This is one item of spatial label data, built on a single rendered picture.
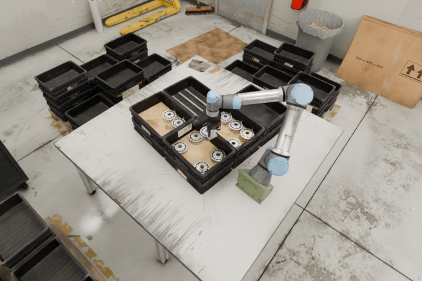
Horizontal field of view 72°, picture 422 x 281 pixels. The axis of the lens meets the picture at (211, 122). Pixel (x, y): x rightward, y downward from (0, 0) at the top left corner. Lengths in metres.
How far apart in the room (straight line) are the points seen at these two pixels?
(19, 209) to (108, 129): 0.80
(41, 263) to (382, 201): 2.83
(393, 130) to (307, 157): 1.87
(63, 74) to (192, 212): 2.15
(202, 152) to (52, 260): 1.19
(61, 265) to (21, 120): 2.01
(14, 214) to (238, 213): 1.51
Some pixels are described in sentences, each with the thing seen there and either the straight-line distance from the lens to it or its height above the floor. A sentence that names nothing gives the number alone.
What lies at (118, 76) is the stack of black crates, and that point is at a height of 0.49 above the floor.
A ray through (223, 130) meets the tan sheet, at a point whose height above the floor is 0.83.
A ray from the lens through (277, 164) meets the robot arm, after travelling 1.69.
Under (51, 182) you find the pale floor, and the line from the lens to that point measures 3.13.
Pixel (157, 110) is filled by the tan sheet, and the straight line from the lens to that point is 2.28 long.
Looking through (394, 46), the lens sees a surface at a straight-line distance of 4.26.
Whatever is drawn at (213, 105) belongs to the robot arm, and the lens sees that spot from 1.63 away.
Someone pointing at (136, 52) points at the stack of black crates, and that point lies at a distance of 3.53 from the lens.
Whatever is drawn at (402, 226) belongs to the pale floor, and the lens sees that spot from 3.19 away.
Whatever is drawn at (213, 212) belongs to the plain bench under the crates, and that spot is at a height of 0.70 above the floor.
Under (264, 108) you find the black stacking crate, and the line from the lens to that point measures 2.36.
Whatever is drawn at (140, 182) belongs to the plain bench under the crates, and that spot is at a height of 0.70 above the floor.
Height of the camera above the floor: 2.40
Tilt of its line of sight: 46 degrees down
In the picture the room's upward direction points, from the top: 4 degrees clockwise
